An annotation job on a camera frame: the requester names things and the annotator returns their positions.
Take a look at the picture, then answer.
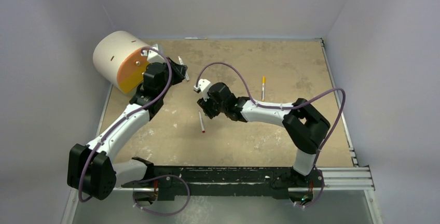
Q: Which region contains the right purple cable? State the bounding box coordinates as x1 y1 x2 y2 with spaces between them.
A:
194 62 347 209

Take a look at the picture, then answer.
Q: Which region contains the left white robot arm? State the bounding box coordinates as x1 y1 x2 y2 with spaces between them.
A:
67 58 187 200

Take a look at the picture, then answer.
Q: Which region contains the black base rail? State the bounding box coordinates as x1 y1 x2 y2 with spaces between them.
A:
122 165 324 205

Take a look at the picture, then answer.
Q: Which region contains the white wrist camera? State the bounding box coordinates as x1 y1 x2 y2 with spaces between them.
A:
194 79 212 102
141 44 165 63

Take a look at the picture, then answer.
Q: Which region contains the white pen orange tip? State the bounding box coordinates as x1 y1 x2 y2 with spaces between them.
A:
184 37 208 40

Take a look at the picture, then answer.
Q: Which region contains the aluminium frame rail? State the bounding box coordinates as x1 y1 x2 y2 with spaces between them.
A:
62 165 384 224

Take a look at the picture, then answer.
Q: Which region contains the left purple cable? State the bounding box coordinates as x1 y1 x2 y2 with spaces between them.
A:
77 46 190 216

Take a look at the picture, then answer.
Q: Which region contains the round cream drawer cabinet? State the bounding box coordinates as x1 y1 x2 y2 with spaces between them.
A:
93 31 148 94

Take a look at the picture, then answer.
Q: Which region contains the purple cable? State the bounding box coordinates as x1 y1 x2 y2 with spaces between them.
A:
194 62 347 209
77 46 190 216

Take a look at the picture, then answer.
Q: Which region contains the white pen yellow tip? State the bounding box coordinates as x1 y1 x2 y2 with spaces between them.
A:
261 82 265 101

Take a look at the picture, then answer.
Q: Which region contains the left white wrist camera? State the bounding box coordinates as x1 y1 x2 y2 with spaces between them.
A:
141 44 165 63

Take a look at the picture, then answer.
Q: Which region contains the white pen red tip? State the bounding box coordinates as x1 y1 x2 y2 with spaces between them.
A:
198 111 205 133

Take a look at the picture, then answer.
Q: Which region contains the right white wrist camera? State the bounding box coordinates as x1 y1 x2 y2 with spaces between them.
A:
194 79 212 102

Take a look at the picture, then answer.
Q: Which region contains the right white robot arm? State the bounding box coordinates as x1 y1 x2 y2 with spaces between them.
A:
194 79 331 186

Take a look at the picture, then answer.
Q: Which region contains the white pen grey tip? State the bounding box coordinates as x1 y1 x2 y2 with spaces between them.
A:
178 56 189 81

